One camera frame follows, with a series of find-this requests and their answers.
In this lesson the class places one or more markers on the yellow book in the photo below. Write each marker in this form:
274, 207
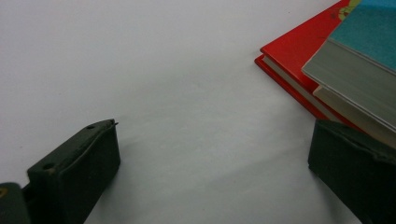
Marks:
358, 118

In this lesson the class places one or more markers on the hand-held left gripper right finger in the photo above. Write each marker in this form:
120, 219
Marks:
355, 174

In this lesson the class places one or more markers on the red book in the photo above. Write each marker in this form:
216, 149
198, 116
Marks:
289, 46

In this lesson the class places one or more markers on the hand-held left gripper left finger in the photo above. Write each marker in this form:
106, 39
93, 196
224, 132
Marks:
77, 168

